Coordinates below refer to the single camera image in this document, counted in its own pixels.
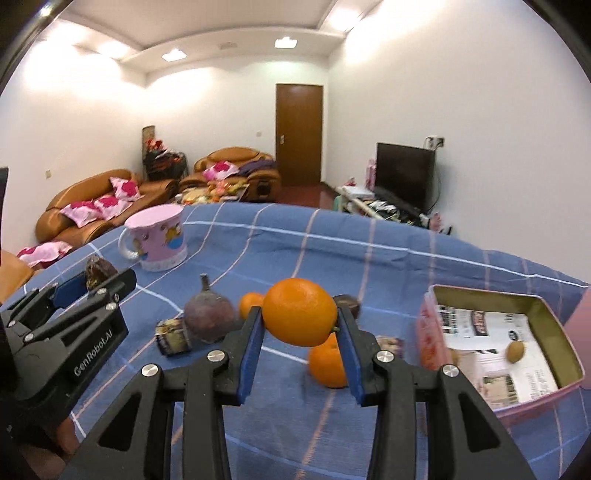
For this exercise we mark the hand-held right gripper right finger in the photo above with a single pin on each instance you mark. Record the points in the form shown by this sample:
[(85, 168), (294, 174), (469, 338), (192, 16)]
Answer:
[(352, 362)]

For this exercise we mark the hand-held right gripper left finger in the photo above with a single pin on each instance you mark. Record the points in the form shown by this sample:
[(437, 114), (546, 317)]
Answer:
[(251, 353)]

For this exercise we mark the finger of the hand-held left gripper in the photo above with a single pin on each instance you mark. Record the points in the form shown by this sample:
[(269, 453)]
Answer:
[(69, 287), (108, 290)]

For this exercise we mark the small orange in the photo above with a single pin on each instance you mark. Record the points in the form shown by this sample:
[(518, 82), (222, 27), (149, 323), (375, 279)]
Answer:
[(325, 367), (249, 304)]

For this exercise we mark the purple passion fruit with stem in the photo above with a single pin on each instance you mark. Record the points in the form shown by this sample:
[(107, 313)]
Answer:
[(210, 316)]

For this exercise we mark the large orange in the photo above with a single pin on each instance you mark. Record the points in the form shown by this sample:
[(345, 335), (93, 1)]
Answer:
[(300, 311)]

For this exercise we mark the pink tin box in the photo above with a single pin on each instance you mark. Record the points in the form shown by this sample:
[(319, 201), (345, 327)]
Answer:
[(429, 341)]

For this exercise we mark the dark brown wrinkled fruit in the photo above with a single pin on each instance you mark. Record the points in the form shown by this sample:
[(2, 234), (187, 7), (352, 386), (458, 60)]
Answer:
[(99, 270)]

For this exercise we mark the pink floral cushion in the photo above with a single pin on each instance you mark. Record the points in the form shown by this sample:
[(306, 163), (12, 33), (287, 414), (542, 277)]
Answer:
[(110, 206), (78, 213), (44, 253), (124, 187), (220, 170)]

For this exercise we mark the dark printed snack packet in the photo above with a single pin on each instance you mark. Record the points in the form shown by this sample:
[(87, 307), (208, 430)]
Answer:
[(392, 346), (171, 339)]

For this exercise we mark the dark round passion fruit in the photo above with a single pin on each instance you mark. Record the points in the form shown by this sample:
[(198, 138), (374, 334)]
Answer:
[(351, 302)]

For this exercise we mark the pink cartoon mug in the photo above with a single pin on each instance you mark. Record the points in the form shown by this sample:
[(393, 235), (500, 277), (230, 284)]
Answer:
[(157, 240)]

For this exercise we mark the brown leather sofa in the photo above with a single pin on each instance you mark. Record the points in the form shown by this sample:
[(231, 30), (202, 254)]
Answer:
[(83, 189)]

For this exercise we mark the blue plaid blanket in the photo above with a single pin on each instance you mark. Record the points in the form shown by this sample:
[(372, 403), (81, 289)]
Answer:
[(323, 249)]

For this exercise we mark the black rack with clothes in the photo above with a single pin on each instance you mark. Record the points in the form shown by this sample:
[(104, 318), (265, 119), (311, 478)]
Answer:
[(164, 161)]

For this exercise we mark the printed paper sheet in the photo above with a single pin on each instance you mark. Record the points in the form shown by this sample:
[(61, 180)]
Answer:
[(489, 332)]

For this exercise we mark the cluttered coffee table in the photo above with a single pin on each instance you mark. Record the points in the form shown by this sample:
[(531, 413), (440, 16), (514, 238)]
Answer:
[(212, 194)]

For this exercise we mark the white television stand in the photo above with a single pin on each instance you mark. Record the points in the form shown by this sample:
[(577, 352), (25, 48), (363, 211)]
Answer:
[(369, 205)]

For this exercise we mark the white floral bag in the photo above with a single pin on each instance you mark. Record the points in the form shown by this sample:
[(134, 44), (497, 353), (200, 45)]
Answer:
[(436, 223)]

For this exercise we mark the small brown kiwi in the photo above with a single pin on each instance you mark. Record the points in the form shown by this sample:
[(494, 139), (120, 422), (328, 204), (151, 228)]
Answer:
[(516, 351)]

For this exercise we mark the white flat box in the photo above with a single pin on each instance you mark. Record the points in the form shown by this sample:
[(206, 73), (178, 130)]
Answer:
[(358, 191)]

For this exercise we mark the brown leather armchair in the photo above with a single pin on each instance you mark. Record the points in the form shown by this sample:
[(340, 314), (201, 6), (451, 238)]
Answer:
[(231, 154)]

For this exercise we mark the purple cloth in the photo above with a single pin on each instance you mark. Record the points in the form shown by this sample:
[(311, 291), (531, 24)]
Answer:
[(258, 167)]

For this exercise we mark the pink gift bag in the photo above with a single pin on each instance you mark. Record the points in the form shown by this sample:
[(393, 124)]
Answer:
[(370, 175)]

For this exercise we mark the black television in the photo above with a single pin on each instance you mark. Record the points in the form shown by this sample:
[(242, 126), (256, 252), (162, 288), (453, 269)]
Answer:
[(404, 175)]

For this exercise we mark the brown wooden door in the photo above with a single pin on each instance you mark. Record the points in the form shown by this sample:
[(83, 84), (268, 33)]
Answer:
[(298, 134)]

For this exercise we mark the pink box lid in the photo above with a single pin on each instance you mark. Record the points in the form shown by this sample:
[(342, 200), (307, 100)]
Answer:
[(581, 323)]

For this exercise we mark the square ceiling light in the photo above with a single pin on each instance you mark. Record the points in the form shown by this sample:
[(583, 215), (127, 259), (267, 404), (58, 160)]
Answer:
[(173, 54), (286, 43)]

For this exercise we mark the wall socket with plugs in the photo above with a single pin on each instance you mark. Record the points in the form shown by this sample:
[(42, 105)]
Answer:
[(435, 141)]

